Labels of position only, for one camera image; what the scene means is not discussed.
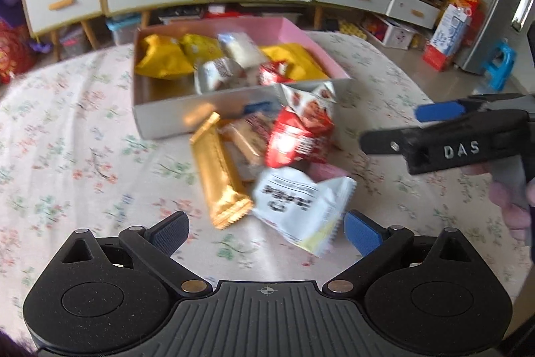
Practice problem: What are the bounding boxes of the blue plastic stool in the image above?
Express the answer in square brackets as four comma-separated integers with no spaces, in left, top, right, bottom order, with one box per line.
[483,39,519,90]

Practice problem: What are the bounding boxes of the yellow bottle pack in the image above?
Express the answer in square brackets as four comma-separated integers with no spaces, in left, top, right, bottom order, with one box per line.
[338,20,368,37]

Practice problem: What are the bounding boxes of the red gift bag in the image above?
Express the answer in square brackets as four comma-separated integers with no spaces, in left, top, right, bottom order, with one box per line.
[0,18,36,84]

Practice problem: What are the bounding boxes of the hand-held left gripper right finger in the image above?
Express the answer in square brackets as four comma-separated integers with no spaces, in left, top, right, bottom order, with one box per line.
[323,210,473,297]

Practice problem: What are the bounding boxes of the small red white snack packet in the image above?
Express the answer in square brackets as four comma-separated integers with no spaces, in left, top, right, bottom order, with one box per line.
[257,61,295,87]

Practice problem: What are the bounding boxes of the white red-print snack packet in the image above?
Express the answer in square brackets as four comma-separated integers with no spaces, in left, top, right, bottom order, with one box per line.
[279,80,337,132]

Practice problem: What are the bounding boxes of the yellow snack packet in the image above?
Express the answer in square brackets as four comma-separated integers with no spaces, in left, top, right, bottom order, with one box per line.
[180,33,226,69]
[134,34,195,79]
[261,43,331,84]

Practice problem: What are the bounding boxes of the person's right hand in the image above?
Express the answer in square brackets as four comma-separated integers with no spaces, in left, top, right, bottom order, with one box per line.
[460,164,535,247]

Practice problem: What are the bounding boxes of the red white blue carton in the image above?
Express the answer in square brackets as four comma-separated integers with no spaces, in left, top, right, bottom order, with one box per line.
[422,3,473,71]

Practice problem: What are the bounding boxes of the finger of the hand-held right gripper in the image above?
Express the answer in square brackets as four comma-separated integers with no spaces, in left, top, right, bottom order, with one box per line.
[414,99,488,122]
[360,128,405,156]

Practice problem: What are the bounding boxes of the pink snack packet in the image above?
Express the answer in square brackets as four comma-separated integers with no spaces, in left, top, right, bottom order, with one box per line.
[305,162,349,184]

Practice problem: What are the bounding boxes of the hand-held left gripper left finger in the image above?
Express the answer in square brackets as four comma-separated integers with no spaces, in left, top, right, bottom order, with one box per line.
[61,210,210,298]

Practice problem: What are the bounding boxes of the blue-lid storage bin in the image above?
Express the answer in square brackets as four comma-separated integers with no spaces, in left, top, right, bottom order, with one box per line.
[106,16,143,46]

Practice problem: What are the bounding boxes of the dark-lid clear storage bin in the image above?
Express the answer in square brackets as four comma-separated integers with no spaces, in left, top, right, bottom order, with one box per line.
[161,6,205,25]

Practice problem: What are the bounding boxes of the grey refrigerator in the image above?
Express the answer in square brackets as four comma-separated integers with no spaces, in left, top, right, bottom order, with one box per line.
[464,0,535,75]

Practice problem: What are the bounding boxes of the brown cracker packet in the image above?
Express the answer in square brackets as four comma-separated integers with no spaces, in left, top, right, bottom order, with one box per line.
[219,112,277,167]

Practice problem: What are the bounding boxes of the pink cardboard box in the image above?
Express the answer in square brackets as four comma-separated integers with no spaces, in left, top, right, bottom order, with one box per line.
[131,16,352,140]

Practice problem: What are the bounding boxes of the golden wafer packet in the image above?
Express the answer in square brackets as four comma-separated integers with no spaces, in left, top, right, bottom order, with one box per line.
[189,111,255,231]

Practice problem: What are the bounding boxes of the white triangular snack packet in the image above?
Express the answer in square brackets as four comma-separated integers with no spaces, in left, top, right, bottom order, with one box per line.
[193,58,247,95]

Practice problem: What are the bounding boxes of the clear plastic snack packet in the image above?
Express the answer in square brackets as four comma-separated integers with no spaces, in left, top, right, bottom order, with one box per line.
[217,31,268,69]

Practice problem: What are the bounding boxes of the red cardboard box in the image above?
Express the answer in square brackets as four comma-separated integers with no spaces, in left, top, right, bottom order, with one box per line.
[207,3,241,19]

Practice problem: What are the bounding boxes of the white printed cardboard box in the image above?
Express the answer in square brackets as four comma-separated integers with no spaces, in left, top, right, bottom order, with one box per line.
[376,16,419,50]

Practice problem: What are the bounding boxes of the white blue-print snack packet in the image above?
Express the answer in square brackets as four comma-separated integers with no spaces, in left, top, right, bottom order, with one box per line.
[250,167,358,258]

